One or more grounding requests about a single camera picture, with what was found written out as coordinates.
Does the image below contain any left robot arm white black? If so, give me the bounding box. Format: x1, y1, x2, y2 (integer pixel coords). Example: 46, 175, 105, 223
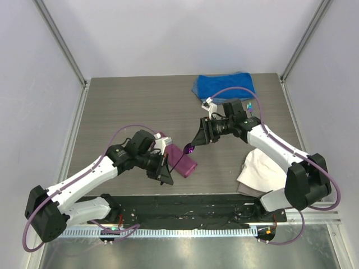
25, 129, 173, 243

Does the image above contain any white folded cloth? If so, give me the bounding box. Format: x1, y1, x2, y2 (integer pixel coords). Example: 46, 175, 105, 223
237, 149, 286, 197

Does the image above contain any white slotted cable duct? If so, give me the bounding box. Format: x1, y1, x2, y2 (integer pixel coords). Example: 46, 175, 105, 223
59, 226, 257, 239

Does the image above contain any blue striped cloth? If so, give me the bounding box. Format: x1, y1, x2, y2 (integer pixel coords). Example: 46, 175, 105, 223
191, 71, 259, 106

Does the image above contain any iridescent fork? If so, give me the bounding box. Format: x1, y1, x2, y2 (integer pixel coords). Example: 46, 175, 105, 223
247, 102, 254, 117

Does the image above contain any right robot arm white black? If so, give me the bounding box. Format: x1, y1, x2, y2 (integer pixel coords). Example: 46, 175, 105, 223
191, 99, 332, 221

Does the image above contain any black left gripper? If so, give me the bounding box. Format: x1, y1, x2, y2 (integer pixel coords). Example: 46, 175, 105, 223
135, 150, 173, 184

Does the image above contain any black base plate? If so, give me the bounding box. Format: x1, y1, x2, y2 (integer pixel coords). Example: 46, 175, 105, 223
99, 194, 287, 230

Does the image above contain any aluminium frame post right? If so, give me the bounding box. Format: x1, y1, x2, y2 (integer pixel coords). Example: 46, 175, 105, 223
279, 0, 333, 83

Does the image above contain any blue terry towel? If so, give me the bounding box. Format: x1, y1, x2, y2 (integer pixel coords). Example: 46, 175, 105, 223
192, 72, 256, 99

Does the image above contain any aluminium frame post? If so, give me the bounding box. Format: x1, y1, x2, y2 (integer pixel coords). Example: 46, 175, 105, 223
33, 0, 86, 87
279, 0, 333, 83

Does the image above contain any iridescent purple spoon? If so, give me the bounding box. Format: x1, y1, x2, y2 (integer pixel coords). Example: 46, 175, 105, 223
169, 142, 197, 173

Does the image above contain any magenta satin napkin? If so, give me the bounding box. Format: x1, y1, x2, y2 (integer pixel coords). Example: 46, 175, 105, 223
155, 131, 197, 179

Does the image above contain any aluminium frame post left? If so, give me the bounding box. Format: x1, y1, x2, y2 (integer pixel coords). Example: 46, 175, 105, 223
33, 0, 86, 87

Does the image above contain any aluminium front rail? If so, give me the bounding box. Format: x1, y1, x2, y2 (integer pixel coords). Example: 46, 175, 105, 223
286, 207, 342, 225

